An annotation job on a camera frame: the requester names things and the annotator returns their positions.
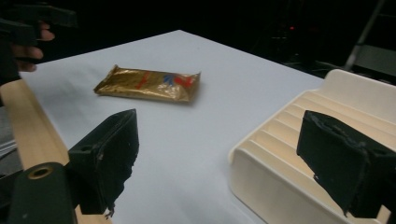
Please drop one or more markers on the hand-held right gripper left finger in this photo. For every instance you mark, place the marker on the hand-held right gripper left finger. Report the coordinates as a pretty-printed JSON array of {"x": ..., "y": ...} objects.
[{"x": 106, "y": 161}]

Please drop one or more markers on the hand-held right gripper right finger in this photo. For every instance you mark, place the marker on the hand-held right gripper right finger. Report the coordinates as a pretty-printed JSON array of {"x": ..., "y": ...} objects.
[{"x": 342, "y": 161}]

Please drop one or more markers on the cream plastic stepped rack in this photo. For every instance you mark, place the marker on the cream plastic stepped rack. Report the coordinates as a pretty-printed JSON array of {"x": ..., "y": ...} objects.
[{"x": 292, "y": 174}]

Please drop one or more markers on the gold foil snack packet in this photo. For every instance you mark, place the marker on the gold foil snack packet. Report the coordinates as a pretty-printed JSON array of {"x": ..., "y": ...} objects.
[{"x": 149, "y": 84}]

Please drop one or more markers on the grey metal stand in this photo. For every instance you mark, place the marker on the grey metal stand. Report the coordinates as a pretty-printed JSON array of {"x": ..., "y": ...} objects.
[{"x": 364, "y": 34}]

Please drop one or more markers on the wooden table edge rail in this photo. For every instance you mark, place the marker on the wooden table edge rail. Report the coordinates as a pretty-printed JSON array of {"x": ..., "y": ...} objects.
[{"x": 29, "y": 124}]

